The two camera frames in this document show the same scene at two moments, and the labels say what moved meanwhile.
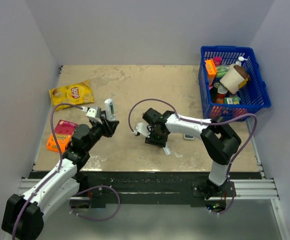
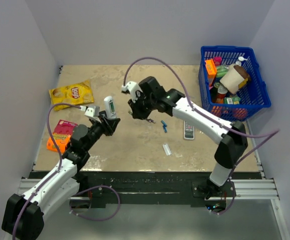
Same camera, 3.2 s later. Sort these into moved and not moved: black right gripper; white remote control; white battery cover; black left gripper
Moved: black right gripper
Not moved: white battery cover; white remote control; black left gripper
